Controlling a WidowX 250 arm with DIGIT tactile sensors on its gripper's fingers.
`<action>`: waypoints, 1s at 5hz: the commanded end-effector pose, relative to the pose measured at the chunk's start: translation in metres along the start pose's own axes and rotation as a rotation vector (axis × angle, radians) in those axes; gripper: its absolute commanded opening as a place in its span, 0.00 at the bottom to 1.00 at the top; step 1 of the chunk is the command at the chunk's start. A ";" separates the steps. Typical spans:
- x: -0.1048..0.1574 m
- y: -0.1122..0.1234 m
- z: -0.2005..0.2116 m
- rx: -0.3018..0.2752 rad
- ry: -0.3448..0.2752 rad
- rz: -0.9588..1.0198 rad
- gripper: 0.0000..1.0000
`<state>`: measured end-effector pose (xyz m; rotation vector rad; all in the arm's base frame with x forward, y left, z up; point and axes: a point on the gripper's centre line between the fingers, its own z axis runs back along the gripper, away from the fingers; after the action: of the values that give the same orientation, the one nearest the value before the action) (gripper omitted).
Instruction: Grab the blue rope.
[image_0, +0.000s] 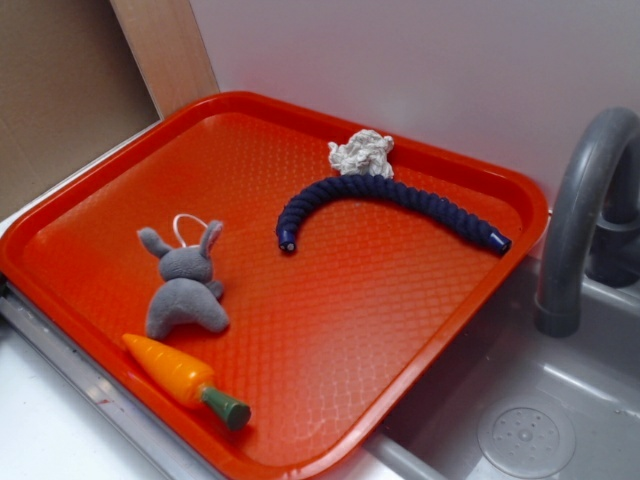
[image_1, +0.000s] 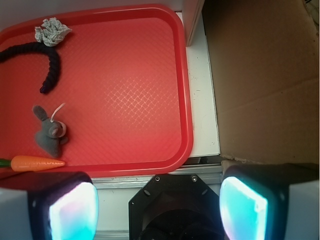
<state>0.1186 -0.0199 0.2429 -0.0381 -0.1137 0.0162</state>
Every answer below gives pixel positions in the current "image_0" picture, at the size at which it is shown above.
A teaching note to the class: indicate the grey plastic faucet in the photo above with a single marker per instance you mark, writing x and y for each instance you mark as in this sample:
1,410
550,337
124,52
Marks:
594,227

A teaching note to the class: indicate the orange toy carrot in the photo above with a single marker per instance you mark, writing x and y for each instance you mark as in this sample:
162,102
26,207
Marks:
186,379

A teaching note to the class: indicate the orange plastic tray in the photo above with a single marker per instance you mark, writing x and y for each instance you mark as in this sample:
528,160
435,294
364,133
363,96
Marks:
322,343

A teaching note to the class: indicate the crumpled white paper ball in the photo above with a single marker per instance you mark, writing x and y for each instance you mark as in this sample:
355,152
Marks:
365,153

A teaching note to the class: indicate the grey plastic sink basin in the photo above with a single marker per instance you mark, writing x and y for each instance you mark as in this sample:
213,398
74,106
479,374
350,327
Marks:
504,401

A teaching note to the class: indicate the grey plush bunny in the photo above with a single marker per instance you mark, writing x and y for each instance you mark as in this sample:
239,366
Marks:
189,294

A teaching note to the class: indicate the light wooden board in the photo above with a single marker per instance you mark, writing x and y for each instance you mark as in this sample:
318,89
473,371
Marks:
168,48

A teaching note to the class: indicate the brown cardboard panel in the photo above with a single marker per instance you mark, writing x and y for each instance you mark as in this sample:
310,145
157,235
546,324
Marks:
70,92

